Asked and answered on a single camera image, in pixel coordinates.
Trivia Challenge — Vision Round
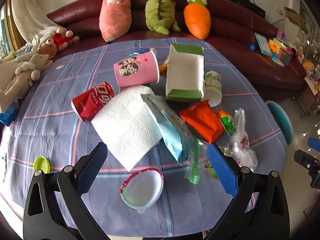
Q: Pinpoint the white draped cloth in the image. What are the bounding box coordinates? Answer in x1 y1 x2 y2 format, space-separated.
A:
11 0 60 45

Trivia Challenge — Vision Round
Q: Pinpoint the teal picture book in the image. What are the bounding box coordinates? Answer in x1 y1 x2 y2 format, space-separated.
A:
254 32 273 57

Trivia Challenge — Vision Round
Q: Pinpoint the small green yellow packet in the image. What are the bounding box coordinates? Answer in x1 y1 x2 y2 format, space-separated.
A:
216 109 235 135

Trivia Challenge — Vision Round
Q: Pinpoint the wooden side cabinet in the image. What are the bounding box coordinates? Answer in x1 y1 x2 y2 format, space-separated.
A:
296 75 320 118

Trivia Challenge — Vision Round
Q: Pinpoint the blue tissue pack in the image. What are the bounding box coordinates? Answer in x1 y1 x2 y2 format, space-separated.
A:
0 102 19 127

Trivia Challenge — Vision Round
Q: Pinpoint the green and white carton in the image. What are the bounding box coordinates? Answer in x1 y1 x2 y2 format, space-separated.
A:
165 44 205 102

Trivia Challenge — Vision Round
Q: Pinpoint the dark red leather sofa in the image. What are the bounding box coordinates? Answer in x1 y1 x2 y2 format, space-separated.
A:
47 0 308 100

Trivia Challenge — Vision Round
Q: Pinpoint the pink rabbit plush pillow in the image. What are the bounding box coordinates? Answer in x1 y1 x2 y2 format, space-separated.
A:
99 0 132 42

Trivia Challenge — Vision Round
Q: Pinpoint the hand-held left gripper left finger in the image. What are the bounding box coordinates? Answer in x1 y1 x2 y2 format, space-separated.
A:
23 142 110 240

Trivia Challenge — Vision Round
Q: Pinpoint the red cola can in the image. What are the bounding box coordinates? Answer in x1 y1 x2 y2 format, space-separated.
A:
71 81 116 122

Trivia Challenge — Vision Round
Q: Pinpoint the clear plastic bag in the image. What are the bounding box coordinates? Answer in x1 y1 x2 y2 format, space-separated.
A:
226 108 258 172

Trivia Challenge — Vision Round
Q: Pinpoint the large cream plush toy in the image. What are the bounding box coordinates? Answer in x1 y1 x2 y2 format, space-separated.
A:
0 60 33 113

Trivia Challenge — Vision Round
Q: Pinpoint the beige rabbit plush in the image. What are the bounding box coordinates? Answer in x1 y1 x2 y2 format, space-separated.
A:
15 54 53 82

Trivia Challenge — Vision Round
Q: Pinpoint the teddy bear in red clothes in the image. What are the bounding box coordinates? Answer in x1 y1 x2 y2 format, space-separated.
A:
51 28 80 53

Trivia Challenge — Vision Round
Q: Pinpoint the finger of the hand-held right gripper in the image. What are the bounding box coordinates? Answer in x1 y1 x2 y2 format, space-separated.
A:
308 137 320 153
294 149 320 189

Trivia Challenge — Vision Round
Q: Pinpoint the orange carrot rabbit plush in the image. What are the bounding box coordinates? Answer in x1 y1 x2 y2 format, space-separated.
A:
184 0 212 40

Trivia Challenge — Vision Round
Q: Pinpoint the green dinosaur plush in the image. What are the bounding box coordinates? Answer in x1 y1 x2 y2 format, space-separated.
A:
145 0 181 35

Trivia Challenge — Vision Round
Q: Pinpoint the clear water bottle blue label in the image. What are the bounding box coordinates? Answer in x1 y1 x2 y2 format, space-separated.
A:
130 47 157 57

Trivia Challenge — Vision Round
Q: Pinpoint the pink cartoon paper cup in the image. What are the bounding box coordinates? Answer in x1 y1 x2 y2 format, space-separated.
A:
113 50 160 87

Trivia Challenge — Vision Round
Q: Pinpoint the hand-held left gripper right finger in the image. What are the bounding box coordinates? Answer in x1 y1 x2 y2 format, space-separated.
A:
204 143 290 240

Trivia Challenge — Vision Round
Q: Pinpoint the light blue packet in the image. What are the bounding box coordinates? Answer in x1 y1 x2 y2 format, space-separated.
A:
141 93 193 163

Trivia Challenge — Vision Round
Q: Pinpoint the white jar green label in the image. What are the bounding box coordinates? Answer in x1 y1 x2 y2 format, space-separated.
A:
203 71 223 107

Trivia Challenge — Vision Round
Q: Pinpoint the yellow orange snack packet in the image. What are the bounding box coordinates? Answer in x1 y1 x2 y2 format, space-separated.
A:
159 57 170 77

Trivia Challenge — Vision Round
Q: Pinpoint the clear wrapper with green strip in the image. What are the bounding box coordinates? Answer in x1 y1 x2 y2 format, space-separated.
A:
184 137 218 185

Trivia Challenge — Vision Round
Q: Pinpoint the pile of books and toys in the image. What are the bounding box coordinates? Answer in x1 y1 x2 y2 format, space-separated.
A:
269 29 293 67

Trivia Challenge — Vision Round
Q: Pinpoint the cardboard box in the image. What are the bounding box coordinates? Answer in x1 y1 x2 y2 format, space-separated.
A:
282 6 308 33

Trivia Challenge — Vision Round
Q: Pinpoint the green plastic lid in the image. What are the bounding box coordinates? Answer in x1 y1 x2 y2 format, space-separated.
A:
34 156 52 173

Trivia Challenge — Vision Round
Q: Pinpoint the blue checked tablecloth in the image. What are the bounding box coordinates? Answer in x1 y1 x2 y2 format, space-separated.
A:
0 37 288 238

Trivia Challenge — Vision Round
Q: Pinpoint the orange wipes packet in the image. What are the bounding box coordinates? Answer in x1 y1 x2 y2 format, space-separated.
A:
180 99 225 143

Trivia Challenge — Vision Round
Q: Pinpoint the teal plastic bucket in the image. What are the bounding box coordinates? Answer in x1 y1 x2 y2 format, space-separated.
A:
265 101 294 145

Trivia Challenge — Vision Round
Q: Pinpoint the white paper towel roll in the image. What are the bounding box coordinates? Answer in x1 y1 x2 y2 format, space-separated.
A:
91 85 163 172

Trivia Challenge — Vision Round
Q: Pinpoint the brown teddy bear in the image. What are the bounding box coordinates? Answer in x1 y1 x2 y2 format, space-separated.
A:
37 39 58 60

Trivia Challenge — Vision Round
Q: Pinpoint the white plastic bowl lid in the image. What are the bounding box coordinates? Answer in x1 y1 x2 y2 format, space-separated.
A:
120 168 165 214

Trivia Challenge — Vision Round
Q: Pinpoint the black bag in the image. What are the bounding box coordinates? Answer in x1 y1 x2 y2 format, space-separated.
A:
217 0 265 18

